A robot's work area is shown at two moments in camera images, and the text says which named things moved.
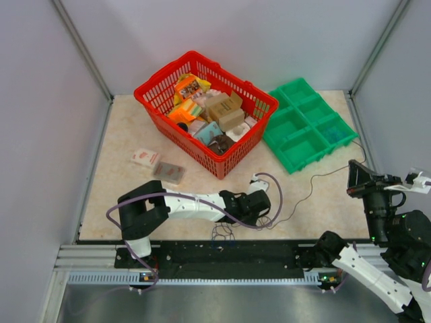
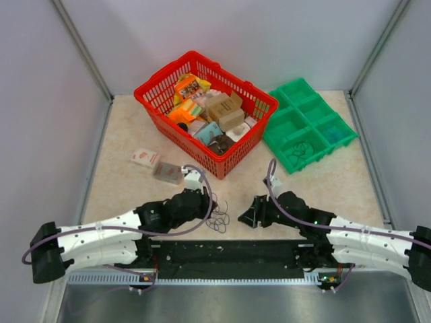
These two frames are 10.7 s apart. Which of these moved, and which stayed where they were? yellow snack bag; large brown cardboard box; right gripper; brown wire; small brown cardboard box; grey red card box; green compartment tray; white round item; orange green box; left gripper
Moved: left gripper; brown wire; right gripper
Stayed: grey red card box; orange green box; white round item; green compartment tray; large brown cardboard box; yellow snack bag; small brown cardboard box
